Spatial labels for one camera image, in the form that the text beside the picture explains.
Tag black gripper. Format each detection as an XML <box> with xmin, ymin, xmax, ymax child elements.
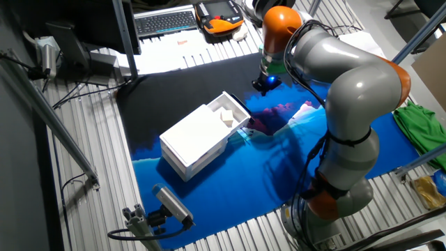
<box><xmin>251</xmin><ymin>72</ymin><xmax>282</xmax><ymax>98</ymax></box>

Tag white drawer with black handle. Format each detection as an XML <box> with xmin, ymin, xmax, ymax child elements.
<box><xmin>206</xmin><ymin>91</ymin><xmax>254</xmax><ymax>141</ymax></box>

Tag white drawer cabinet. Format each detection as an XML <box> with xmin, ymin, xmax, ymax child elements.
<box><xmin>159</xmin><ymin>103</ymin><xmax>235</xmax><ymax>183</ymax></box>

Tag wooden cube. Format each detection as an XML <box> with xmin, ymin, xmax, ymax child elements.
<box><xmin>220</xmin><ymin>109</ymin><xmax>235</xmax><ymax>128</ymax></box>

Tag white lumpy object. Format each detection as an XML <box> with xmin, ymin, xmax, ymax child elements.
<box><xmin>232</xmin><ymin>26</ymin><xmax>249</xmax><ymax>42</ymax></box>

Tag orange black teach pendant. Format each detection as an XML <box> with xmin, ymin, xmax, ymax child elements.
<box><xmin>194</xmin><ymin>0</ymin><xmax>245</xmax><ymax>36</ymax></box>

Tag white paper sheets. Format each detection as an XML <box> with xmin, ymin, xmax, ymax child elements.
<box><xmin>114</xmin><ymin>29</ymin><xmax>266</xmax><ymax>76</ymax></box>

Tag printed landscape table mat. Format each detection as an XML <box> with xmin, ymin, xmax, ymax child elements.
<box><xmin>116</xmin><ymin>52</ymin><xmax>422</xmax><ymax>250</ymax></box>

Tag white printed paper sheet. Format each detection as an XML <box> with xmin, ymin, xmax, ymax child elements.
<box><xmin>339</xmin><ymin>30</ymin><xmax>387</xmax><ymax>59</ymax></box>

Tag black computer keyboard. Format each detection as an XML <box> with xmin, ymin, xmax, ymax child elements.
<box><xmin>134</xmin><ymin>5</ymin><xmax>199</xmax><ymax>38</ymax></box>

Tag green cloth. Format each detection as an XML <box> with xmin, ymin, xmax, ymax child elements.
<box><xmin>393</xmin><ymin>100</ymin><xmax>446</xmax><ymax>172</ymax></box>

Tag brown cardboard sheet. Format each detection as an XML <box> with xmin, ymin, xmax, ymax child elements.
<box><xmin>410</xmin><ymin>34</ymin><xmax>446</xmax><ymax>112</ymax></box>

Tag black office chair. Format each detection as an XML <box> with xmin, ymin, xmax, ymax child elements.
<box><xmin>383</xmin><ymin>0</ymin><xmax>446</xmax><ymax>55</ymax></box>

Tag yellow plastic bag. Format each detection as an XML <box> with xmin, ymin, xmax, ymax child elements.
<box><xmin>413</xmin><ymin>175</ymin><xmax>446</xmax><ymax>210</ymax></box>

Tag blue plastic bag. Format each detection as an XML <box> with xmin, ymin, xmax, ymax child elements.
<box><xmin>433</xmin><ymin>169</ymin><xmax>446</xmax><ymax>197</ymax></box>

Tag black computer monitor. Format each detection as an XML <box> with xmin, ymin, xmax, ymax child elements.
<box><xmin>10</xmin><ymin>0</ymin><xmax>142</xmax><ymax>88</ymax></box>

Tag silver webcam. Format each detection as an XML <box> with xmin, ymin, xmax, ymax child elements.
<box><xmin>34</xmin><ymin>36</ymin><xmax>60</xmax><ymax>79</ymax></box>

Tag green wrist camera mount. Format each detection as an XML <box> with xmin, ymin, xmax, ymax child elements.
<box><xmin>260</xmin><ymin>57</ymin><xmax>286</xmax><ymax>76</ymax></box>

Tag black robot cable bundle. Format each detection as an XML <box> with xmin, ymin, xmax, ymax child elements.
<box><xmin>282</xmin><ymin>19</ymin><xmax>372</xmax><ymax>251</ymax></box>

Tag aluminium frame post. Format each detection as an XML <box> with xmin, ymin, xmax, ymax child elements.
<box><xmin>308</xmin><ymin>0</ymin><xmax>323</xmax><ymax>15</ymax></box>
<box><xmin>111</xmin><ymin>0</ymin><xmax>140</xmax><ymax>82</ymax></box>

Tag silver camera on bracket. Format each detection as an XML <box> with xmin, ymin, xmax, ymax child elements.
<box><xmin>152</xmin><ymin>183</ymin><xmax>195</xmax><ymax>231</ymax></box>

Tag aluminium frame bar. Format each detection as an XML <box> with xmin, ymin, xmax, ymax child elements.
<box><xmin>393</xmin><ymin>142</ymin><xmax>446</xmax><ymax>178</ymax></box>
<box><xmin>0</xmin><ymin>48</ymin><xmax>101</xmax><ymax>191</ymax></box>
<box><xmin>392</xmin><ymin>3</ymin><xmax>446</xmax><ymax>66</ymax></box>

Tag aluminium camera mount profile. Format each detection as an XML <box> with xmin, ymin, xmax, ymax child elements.
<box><xmin>121</xmin><ymin>204</ymin><xmax>164</xmax><ymax>251</ymax></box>

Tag thick black floor cable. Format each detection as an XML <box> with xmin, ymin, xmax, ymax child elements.
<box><xmin>336</xmin><ymin>206</ymin><xmax>446</xmax><ymax>251</ymax></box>

